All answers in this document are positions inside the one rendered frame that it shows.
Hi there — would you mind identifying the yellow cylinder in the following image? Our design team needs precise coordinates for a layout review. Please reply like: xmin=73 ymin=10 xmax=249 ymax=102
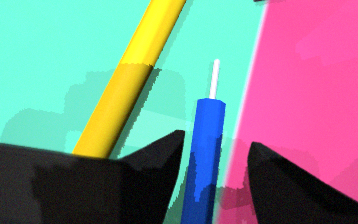
xmin=72 ymin=0 xmax=186 ymax=159

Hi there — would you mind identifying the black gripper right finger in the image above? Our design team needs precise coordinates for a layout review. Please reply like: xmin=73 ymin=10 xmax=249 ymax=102
xmin=247 ymin=141 xmax=358 ymax=224

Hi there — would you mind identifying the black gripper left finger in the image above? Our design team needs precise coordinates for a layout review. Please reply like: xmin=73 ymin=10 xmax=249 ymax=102
xmin=0 ymin=129 xmax=185 ymax=224

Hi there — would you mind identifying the dark blue stylus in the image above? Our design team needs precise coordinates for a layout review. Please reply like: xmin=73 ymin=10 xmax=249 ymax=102
xmin=180 ymin=59 xmax=226 ymax=224

